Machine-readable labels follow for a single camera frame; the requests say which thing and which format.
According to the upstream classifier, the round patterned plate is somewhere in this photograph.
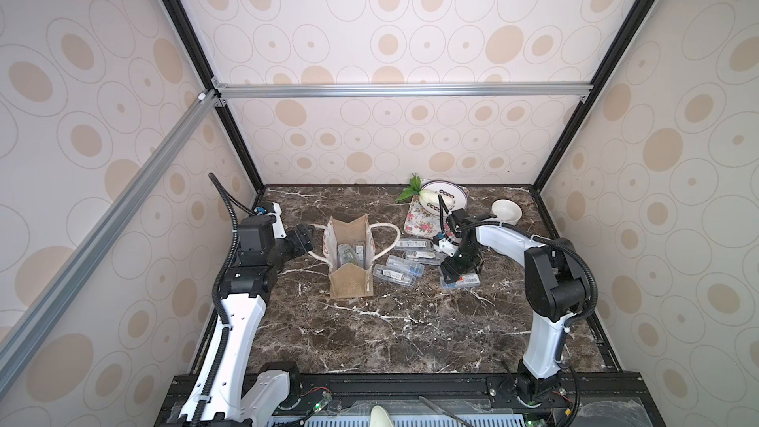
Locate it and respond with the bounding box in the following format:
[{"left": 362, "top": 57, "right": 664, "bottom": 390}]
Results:
[{"left": 418, "top": 180, "right": 468, "bottom": 215}]

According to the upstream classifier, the silver aluminium crossbar rear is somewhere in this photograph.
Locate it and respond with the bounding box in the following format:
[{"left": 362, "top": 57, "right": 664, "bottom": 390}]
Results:
[{"left": 217, "top": 82, "right": 593, "bottom": 99}]

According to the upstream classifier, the patterned canvas tote bag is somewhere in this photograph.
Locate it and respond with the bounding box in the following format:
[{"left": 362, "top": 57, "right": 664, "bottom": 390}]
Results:
[{"left": 310, "top": 215, "right": 401, "bottom": 300}]

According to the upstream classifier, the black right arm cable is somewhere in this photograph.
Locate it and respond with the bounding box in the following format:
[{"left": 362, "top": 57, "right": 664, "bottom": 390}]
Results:
[{"left": 437, "top": 193, "right": 600, "bottom": 327}]

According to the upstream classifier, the black corner frame post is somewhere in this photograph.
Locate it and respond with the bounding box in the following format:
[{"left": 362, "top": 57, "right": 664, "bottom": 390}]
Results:
[
  {"left": 160, "top": 0, "right": 266, "bottom": 196},
  {"left": 532, "top": 0, "right": 657, "bottom": 195}
]

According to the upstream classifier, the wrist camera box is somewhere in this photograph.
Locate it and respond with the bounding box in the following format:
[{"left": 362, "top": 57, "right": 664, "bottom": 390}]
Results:
[
  {"left": 432, "top": 233, "right": 459, "bottom": 256},
  {"left": 254, "top": 202, "right": 286, "bottom": 239}
]

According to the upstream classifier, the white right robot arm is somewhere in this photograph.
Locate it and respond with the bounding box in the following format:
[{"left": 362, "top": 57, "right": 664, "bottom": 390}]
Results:
[{"left": 434, "top": 209, "right": 598, "bottom": 382}]

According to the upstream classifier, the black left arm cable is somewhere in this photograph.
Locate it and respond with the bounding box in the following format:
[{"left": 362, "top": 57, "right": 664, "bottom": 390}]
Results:
[{"left": 187, "top": 173, "right": 256, "bottom": 427}]

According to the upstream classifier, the black corner frame post left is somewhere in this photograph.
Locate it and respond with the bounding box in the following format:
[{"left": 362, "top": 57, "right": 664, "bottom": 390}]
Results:
[{"left": 160, "top": 0, "right": 266, "bottom": 196}]

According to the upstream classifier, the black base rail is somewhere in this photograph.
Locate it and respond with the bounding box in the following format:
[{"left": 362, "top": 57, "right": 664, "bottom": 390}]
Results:
[{"left": 239, "top": 362, "right": 664, "bottom": 426}]

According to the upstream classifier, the floral square plate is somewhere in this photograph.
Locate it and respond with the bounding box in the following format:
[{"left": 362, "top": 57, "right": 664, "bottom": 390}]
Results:
[{"left": 401, "top": 197, "right": 441, "bottom": 238}]

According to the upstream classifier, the white bowl rear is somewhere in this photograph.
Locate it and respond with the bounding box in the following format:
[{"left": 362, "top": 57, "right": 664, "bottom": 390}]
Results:
[{"left": 490, "top": 199, "right": 523, "bottom": 225}]

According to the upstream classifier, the silver aluminium crossbar left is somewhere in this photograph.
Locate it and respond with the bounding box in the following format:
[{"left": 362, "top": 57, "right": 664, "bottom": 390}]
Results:
[{"left": 1, "top": 89, "right": 219, "bottom": 395}]

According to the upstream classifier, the white radish with leaves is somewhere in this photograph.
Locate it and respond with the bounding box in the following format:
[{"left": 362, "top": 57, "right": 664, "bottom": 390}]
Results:
[{"left": 396, "top": 174, "right": 456, "bottom": 209}]

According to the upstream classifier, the silver aluminium crossbar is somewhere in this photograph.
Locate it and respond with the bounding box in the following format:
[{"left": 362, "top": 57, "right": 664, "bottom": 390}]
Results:
[
  {"left": 217, "top": 82, "right": 593, "bottom": 99},
  {"left": 1, "top": 89, "right": 219, "bottom": 395}
]

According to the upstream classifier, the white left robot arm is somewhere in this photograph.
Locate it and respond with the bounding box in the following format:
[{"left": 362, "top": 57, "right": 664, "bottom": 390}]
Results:
[{"left": 168, "top": 203, "right": 312, "bottom": 426}]

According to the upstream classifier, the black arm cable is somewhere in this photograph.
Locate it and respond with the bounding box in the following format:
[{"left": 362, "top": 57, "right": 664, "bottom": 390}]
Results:
[
  {"left": 187, "top": 173, "right": 256, "bottom": 427},
  {"left": 437, "top": 193, "right": 600, "bottom": 327}
]

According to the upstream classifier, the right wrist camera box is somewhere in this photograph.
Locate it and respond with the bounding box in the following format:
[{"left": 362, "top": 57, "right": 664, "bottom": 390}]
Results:
[{"left": 432, "top": 233, "right": 459, "bottom": 256}]

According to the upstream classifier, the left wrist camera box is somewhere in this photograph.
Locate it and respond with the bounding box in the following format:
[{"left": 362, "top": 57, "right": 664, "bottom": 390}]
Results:
[{"left": 254, "top": 202, "right": 286, "bottom": 239}]

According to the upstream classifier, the black corner frame post right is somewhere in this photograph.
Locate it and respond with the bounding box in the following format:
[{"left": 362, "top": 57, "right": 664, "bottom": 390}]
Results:
[{"left": 532, "top": 0, "right": 657, "bottom": 195}]

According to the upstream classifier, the clear compass set case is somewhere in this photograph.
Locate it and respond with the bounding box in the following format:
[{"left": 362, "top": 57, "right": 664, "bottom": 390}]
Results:
[
  {"left": 440, "top": 273, "right": 480, "bottom": 291},
  {"left": 374, "top": 265, "right": 417, "bottom": 288},
  {"left": 354, "top": 242, "right": 366, "bottom": 269},
  {"left": 385, "top": 255, "right": 425, "bottom": 278},
  {"left": 395, "top": 238, "right": 433, "bottom": 251},
  {"left": 337, "top": 243, "right": 357, "bottom": 267},
  {"left": 404, "top": 250, "right": 446, "bottom": 266}
]

